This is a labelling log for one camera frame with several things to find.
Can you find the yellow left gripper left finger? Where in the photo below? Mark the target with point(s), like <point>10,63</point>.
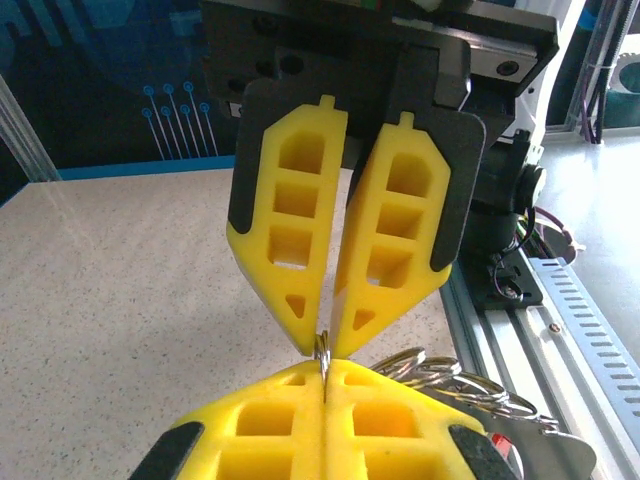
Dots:
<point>280,455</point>

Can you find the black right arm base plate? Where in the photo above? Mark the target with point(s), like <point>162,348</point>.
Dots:
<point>525,295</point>

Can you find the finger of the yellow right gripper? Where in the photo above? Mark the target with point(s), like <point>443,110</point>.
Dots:
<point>360,300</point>
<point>300,310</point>

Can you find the red plastic key tag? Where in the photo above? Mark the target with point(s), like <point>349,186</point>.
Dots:
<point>501,444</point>

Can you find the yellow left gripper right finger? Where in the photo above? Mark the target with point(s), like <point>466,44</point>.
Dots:
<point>380,455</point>

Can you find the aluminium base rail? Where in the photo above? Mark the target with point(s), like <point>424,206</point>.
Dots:
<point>500,340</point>

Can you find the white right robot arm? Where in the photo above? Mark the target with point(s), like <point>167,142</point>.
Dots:
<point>500,200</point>

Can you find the aluminium frame post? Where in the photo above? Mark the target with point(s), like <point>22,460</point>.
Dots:
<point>600,50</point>
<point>25,150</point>

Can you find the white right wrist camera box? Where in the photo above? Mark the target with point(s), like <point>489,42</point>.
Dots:
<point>430,3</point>

